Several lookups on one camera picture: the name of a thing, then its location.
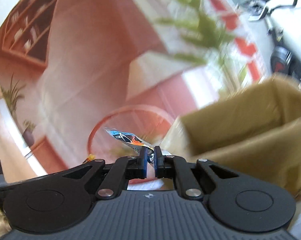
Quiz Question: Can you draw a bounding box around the orange black snack packet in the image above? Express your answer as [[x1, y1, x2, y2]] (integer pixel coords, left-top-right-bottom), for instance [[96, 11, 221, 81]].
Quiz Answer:
[[103, 126, 171, 170]]

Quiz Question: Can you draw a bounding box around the black exercise bike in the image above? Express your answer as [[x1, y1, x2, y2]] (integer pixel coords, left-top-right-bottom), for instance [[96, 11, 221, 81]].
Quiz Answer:
[[242, 0, 301, 82]]

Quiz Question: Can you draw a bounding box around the brown cardboard box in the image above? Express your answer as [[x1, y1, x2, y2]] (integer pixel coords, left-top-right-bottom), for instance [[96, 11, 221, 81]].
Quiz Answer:
[[160, 75, 301, 201]]

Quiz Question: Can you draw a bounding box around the small yellow snack packet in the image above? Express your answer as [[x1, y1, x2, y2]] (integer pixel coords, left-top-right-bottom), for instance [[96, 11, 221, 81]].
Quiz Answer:
[[83, 154, 95, 164]]

